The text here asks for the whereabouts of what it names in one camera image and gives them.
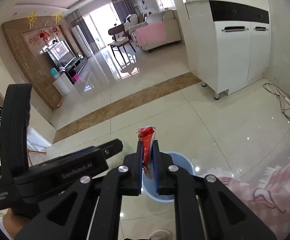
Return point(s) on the red snack wrapper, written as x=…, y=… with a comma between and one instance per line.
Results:
x=147, y=142

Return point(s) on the blue plastic bucket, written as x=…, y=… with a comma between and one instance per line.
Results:
x=184, y=166

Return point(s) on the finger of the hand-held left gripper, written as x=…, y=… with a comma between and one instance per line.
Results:
x=112, y=146

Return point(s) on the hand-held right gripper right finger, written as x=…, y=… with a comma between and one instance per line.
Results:
x=156, y=175

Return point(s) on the white standing air conditioner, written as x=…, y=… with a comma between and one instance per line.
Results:
x=82, y=40

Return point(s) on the grey striped curtain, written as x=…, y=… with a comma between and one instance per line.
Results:
x=73, y=17
x=122, y=2

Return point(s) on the covered armchair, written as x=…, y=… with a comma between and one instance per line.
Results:
x=135, y=22

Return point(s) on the white hallway cabinet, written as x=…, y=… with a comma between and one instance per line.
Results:
x=229, y=62

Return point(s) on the teal white bottle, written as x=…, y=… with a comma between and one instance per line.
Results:
x=54, y=73

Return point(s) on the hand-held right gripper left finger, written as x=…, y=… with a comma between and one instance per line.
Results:
x=139, y=180

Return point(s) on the pink blanket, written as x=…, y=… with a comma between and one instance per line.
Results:
x=151, y=33

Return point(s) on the white small bin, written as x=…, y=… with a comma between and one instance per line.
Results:
x=62, y=86

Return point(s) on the pink checked tablecloth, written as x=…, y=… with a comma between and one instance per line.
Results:
x=259, y=200

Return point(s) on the flat screen television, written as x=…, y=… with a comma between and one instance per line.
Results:
x=58, y=53

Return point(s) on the person's light shoe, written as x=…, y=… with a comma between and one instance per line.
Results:
x=159, y=235

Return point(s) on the dark television stand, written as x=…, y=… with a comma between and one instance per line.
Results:
x=76, y=67

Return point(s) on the beige sofa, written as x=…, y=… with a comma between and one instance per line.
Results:
x=168, y=25

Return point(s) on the person's left hand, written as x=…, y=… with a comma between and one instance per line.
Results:
x=15, y=222

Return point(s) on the dark wooden chair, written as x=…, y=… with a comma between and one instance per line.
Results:
x=117, y=31

